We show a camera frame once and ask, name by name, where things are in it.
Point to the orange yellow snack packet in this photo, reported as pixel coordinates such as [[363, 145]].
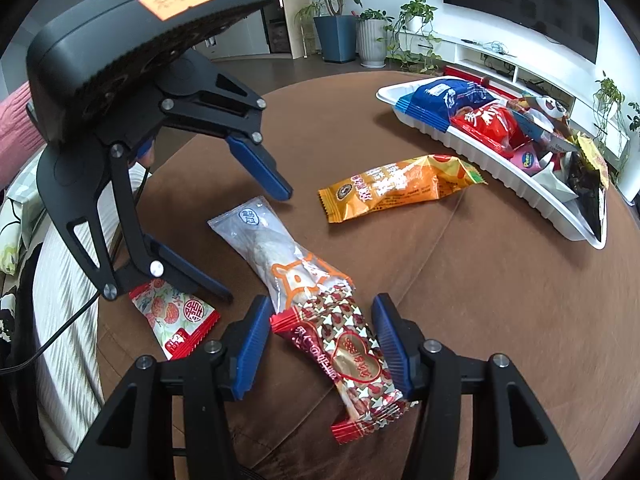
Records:
[[395, 185]]

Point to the red storage box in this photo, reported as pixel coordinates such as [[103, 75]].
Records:
[[462, 72], [502, 92]]

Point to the panda print snack packet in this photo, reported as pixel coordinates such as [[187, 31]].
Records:
[[547, 107]]

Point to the plant in white ribbed pot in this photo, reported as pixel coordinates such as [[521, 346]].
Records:
[[372, 40]]

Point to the blue silver snack packet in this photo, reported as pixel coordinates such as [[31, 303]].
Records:
[[542, 135]]

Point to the person's left forearm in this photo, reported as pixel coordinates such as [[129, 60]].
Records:
[[15, 115]]

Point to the pothos in white pot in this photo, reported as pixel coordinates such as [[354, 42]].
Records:
[[415, 20]]

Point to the black snack packet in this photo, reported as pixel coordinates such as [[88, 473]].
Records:
[[587, 200]]

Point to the white tv cabinet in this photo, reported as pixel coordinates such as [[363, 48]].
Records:
[[470, 51]]

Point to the trailing plant on cabinet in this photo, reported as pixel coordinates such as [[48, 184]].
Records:
[[607, 97]]

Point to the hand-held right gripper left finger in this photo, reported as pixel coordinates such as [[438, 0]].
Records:
[[250, 350]]

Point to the wooden door panel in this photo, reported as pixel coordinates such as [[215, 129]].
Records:
[[290, 5]]

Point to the plant in grey blue pot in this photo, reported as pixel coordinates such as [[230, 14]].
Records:
[[335, 35]]

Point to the white striped cloth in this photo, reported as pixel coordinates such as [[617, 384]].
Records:
[[65, 335]]

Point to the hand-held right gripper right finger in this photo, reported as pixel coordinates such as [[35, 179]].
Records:
[[392, 345]]

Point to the white plastic tray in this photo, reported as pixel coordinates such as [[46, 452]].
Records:
[[525, 185]]

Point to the white floral red snack packet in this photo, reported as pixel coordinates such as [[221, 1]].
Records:
[[180, 320]]

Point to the plant in tall white pot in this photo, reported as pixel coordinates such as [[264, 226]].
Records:
[[635, 117]]

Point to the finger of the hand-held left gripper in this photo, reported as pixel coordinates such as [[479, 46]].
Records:
[[130, 240], [260, 165]]

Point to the red star print snack packet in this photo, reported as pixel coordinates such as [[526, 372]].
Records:
[[345, 355]]

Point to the clear white orange snack packet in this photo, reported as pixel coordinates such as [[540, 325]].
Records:
[[265, 245]]

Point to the pink snack packet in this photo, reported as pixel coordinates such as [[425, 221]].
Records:
[[530, 160]]

